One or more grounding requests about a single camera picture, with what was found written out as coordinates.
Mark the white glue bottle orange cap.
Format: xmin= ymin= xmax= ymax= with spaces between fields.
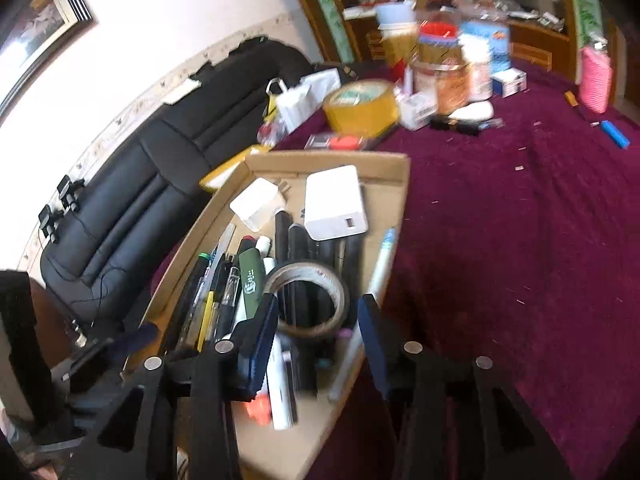
xmin=244 ymin=384 xmax=271 ymax=426

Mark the cardboard tray box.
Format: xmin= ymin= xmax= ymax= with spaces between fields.
xmin=143 ymin=151 xmax=410 ymax=479

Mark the green army marker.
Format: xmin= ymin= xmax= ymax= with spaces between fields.
xmin=239 ymin=247 xmax=266 ymax=318

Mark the black marker with red cap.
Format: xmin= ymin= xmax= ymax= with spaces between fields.
xmin=236 ymin=235 xmax=257 ymax=257

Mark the light blue capped pen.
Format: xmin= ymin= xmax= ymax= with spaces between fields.
xmin=367 ymin=228 xmax=397 ymax=302

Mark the small white charger cube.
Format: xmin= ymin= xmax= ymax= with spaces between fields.
xmin=230 ymin=178 xmax=286 ymax=233

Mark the large white power adapter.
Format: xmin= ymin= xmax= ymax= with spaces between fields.
xmin=304 ymin=165 xmax=369 ymax=242

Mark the black leather sofa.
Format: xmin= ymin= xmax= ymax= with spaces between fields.
xmin=40 ymin=37 xmax=314 ymax=326

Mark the black lipstick tube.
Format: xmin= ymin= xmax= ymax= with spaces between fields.
xmin=430 ymin=116 xmax=504 ymax=136

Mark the yellow packing tape roll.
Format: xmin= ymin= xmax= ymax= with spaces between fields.
xmin=322 ymin=79 xmax=399 ymax=138

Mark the white paper bag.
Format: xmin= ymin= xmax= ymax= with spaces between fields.
xmin=264 ymin=78 xmax=320 ymax=133

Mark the clear jar with label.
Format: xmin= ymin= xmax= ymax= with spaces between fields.
xmin=411 ymin=61 xmax=469 ymax=115

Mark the white medicine bottle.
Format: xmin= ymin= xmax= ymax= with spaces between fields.
xmin=459 ymin=34 xmax=492 ymax=102

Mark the small black yellow lighter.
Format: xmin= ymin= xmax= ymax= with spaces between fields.
xmin=564 ymin=91 xmax=578 ymax=108

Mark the blue white tissue pack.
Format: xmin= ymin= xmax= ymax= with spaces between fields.
xmin=459 ymin=21 xmax=511 ymax=74

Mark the framed wall painting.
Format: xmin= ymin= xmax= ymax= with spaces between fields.
xmin=1 ymin=0 xmax=94 ymax=115

